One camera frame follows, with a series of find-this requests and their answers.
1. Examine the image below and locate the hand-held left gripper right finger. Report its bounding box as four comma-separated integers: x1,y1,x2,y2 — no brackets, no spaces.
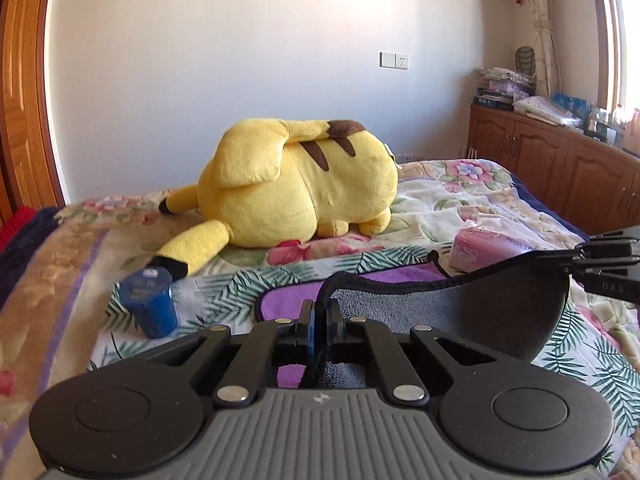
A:
325,304,503,407

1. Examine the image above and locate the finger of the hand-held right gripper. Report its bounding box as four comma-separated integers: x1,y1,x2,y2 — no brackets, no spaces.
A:
559,260,640,307
570,226,640,263

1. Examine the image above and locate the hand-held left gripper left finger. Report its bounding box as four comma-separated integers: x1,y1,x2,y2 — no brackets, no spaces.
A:
142,300,317,409

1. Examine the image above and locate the purple and grey towel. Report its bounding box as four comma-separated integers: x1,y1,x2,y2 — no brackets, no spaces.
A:
253,247,571,392

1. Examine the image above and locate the wooden cabinet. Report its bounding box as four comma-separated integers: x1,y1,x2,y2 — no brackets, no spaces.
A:
467,104,640,237

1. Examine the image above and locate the pink tissue pack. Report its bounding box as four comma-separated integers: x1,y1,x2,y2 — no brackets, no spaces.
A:
449,224,532,277

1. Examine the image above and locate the yellow plush toy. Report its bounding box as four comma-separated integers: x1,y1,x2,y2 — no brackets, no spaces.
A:
150,117,400,281

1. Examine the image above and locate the blue box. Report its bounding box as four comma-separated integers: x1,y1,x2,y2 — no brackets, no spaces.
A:
551,92,592,122

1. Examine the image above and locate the folded white cloth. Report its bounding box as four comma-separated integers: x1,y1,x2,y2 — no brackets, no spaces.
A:
512,95,584,129

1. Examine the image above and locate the blue cylindrical container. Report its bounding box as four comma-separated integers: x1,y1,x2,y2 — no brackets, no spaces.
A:
116,268,180,339

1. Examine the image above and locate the stack of books and papers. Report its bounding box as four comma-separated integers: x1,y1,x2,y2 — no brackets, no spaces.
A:
476,66,537,112

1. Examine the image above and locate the green fan ornament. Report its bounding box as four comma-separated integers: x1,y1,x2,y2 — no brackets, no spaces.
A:
514,46,537,82

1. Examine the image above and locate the floral curtain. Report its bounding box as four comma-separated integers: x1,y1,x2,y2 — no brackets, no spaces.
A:
514,0,565,100

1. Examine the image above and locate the floral blanket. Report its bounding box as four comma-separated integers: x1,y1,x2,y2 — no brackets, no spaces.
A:
0,158,640,480

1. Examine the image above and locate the dark blue cloth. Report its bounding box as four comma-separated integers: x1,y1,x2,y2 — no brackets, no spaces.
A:
0,207,62,303

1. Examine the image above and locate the red cloth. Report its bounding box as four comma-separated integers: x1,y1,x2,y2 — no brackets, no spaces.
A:
0,205,40,252

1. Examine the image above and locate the wooden door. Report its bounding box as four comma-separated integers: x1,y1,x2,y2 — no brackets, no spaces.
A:
0,0,67,228

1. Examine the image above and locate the window frame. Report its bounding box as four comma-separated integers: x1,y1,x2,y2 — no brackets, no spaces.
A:
587,0,640,117

